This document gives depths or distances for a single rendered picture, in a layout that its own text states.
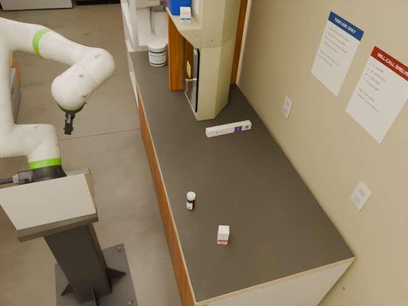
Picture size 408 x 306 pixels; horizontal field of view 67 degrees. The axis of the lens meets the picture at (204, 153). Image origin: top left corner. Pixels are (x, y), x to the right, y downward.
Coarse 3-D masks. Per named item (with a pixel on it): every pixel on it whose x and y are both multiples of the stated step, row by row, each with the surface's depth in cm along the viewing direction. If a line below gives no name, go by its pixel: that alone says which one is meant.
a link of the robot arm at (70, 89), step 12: (72, 72) 96; (84, 72) 97; (60, 84) 94; (72, 84) 95; (84, 84) 97; (96, 84) 101; (60, 96) 95; (72, 96) 95; (84, 96) 99; (72, 108) 104
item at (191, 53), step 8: (192, 48) 168; (192, 56) 171; (192, 64) 174; (184, 72) 198; (192, 72) 176; (184, 80) 201; (184, 88) 205; (192, 88) 182; (192, 96) 185; (192, 104) 189
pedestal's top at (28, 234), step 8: (88, 168) 156; (96, 208) 141; (80, 216) 136; (88, 216) 136; (96, 216) 136; (48, 224) 132; (56, 224) 132; (64, 224) 132; (72, 224) 134; (80, 224) 136; (24, 232) 129; (32, 232) 129; (40, 232) 129; (48, 232) 131; (56, 232) 133; (24, 240) 129
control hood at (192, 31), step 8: (176, 16) 160; (192, 16) 162; (176, 24) 153; (184, 24) 153; (192, 24) 154; (184, 32) 149; (192, 32) 151; (200, 32) 152; (192, 40) 153; (200, 40) 155
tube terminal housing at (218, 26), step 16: (192, 0) 158; (208, 0) 142; (224, 0) 144; (240, 0) 161; (208, 16) 148; (224, 16) 150; (208, 32) 153; (224, 32) 157; (208, 48) 159; (224, 48) 165; (208, 64) 165; (224, 64) 174; (208, 80) 172; (224, 80) 184; (208, 96) 180; (224, 96) 194; (208, 112) 188
